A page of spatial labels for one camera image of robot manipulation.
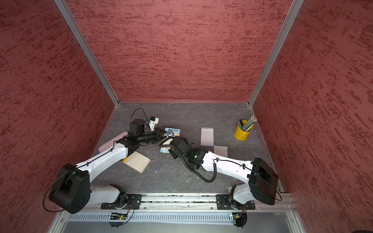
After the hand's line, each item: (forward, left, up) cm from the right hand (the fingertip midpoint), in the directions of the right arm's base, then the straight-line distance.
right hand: (174, 144), depth 79 cm
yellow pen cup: (+11, -43, -10) cm, 45 cm away
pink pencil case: (+8, +46, -14) cm, 49 cm away
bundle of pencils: (+15, -46, -5) cm, 49 cm away
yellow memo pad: (-4, +24, -13) cm, 28 cm away
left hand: (+4, +2, +2) cm, 5 cm away
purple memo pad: (+14, -21, -16) cm, 30 cm away
